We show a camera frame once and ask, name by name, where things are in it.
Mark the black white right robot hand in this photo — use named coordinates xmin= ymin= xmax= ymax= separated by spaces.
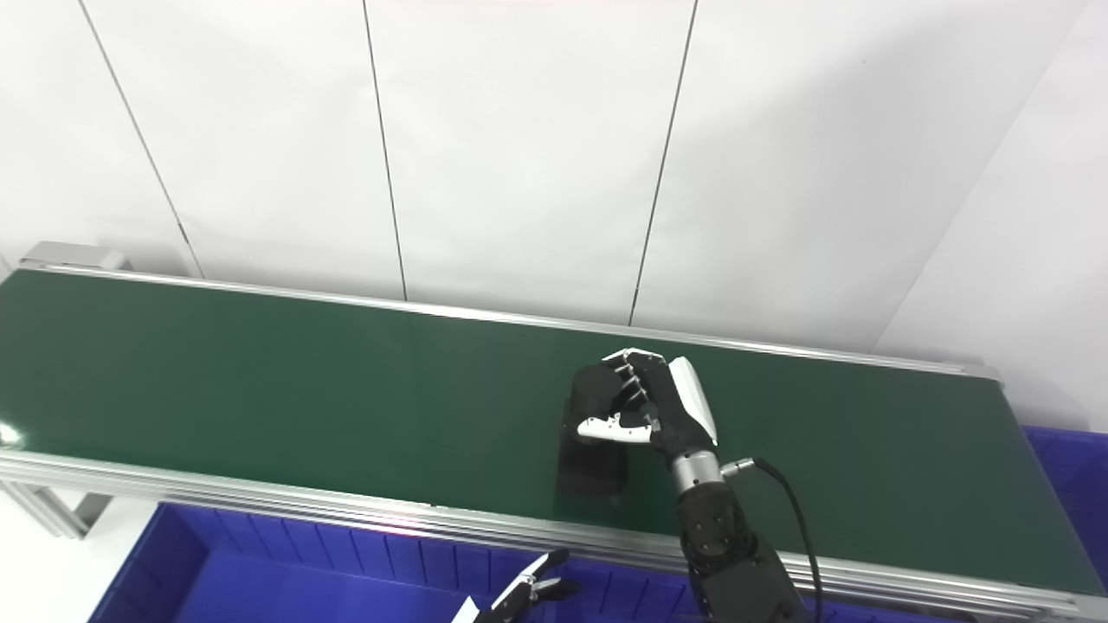
xmin=576 ymin=348 xmax=720 ymax=461

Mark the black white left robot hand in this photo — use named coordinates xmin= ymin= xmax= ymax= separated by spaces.
xmin=450 ymin=548 xmax=582 ymax=623

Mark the black cylinder-on-block part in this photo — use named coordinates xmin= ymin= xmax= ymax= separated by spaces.
xmin=554 ymin=363 xmax=647 ymax=497

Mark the green conveyor belt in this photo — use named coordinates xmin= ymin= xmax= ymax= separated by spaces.
xmin=0 ymin=260 xmax=1108 ymax=623
xmin=0 ymin=268 xmax=1105 ymax=598

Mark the aluminium conveyor leg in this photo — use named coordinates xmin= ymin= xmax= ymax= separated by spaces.
xmin=0 ymin=480 xmax=114 ymax=540

